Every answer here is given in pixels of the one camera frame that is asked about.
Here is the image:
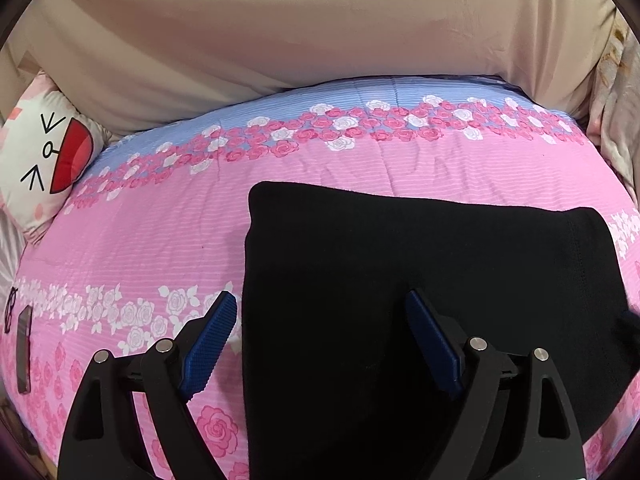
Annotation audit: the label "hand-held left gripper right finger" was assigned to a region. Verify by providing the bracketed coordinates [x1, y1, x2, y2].
[404, 289, 587, 480]

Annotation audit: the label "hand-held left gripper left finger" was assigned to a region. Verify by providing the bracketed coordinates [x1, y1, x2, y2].
[57, 290, 240, 480]

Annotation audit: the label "black pants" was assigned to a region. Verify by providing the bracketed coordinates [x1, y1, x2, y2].
[241, 181, 633, 480]

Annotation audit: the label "pink rose print bedsheet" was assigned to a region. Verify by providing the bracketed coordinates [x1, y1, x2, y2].
[0, 75, 640, 480]

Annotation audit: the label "dark smartphone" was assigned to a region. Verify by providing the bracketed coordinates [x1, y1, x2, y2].
[15, 305, 35, 395]

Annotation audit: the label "black eyeglasses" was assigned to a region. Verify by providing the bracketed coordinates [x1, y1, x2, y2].
[4, 286, 19, 334]

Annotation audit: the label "grey cloth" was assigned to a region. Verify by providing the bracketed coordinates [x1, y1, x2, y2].
[0, 200, 28, 286]

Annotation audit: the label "white cartoon cat pillow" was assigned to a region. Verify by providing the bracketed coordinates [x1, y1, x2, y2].
[0, 72, 113, 233]

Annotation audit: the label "pink floral fleece blanket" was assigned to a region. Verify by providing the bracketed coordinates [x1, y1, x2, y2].
[585, 25, 640, 206]

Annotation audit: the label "beige cloth cover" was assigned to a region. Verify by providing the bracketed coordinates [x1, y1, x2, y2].
[0, 0, 621, 146]

